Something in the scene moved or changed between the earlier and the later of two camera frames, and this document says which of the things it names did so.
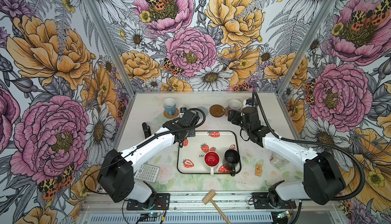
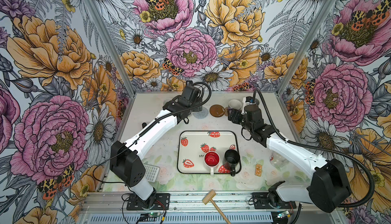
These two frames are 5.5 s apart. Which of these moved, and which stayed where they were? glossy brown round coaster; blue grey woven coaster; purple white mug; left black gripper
Moved: left black gripper
Stayed: glossy brown round coaster; blue grey woven coaster; purple white mug
